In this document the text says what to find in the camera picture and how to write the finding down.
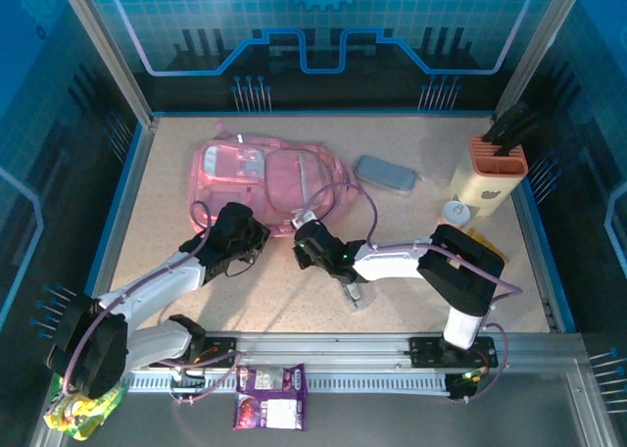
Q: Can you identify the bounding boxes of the pink student backpack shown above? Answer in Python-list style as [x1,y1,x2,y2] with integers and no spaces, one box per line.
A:
[189,121,362,238]

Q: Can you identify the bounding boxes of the grey pencil case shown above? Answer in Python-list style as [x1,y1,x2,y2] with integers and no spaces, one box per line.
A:
[353,155,418,197]

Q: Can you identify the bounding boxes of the purple snack bag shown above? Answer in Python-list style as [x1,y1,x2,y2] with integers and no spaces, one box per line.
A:
[232,363,309,431]

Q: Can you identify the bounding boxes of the green snack bag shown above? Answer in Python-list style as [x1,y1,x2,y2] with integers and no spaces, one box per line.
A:
[42,372,128,441]

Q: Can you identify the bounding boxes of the clear plastic packet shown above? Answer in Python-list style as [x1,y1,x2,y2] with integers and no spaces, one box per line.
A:
[342,282,376,315]

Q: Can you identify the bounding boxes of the small round white container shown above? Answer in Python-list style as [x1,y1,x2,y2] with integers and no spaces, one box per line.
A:
[440,200,471,227]

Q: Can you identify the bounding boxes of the beige knife block orange top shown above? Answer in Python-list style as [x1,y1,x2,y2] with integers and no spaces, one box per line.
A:
[449,133,530,219]

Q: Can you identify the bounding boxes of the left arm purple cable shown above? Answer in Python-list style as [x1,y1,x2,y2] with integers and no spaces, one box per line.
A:
[61,200,246,409]

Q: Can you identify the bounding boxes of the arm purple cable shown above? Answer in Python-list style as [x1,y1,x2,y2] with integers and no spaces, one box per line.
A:
[61,200,246,409]
[301,181,523,404]

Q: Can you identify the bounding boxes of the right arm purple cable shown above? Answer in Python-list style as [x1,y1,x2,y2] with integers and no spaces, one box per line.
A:
[301,181,523,404]

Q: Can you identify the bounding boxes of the aluminium cage frame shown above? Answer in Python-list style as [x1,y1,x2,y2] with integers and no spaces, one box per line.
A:
[28,0,627,447]

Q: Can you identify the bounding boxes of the slotted grey cable duct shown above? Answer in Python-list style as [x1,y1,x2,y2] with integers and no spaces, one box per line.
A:
[117,372,452,395]

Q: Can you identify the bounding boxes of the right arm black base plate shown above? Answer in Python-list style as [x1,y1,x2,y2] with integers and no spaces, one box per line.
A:
[409,335,500,370]

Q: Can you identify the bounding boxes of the black knife handle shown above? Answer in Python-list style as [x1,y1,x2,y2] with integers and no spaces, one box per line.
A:
[482,101,533,144]
[497,116,540,155]

